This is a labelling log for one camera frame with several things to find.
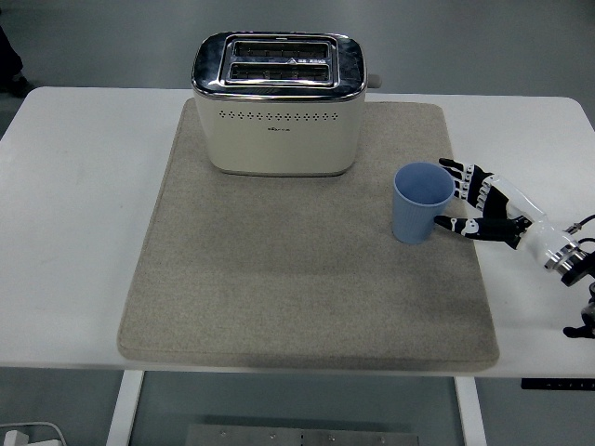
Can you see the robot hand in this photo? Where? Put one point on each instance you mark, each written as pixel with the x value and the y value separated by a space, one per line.
pixel 534 227

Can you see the blue ribbed plastic cup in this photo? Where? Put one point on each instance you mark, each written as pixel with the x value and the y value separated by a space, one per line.
pixel 416 213

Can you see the black table control panel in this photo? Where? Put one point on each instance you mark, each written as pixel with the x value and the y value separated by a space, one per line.
pixel 558 384

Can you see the white table leg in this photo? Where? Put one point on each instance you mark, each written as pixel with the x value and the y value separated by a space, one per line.
pixel 124 409
pixel 470 413

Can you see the beige fabric mat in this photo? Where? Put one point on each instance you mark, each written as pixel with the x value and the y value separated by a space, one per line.
pixel 288 279

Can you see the cream and chrome toaster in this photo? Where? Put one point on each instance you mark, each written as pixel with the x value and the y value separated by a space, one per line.
pixel 279 139

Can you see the person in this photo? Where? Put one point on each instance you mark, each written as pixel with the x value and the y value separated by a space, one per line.
pixel 10 69

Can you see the white power adapter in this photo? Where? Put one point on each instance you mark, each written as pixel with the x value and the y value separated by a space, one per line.
pixel 14 439

